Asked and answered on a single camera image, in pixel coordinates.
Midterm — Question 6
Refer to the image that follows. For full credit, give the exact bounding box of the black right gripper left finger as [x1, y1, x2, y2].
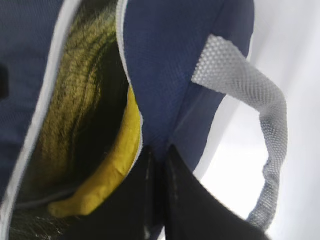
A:
[62, 146, 164, 240]

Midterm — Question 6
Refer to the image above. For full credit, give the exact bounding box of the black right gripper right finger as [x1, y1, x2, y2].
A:
[164, 145, 268, 240]

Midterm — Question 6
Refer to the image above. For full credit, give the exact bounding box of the yellow banana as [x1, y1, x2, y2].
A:
[48, 87, 141, 218]

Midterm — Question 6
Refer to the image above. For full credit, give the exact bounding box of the navy blue lunch bag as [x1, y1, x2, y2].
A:
[0, 0, 288, 240]

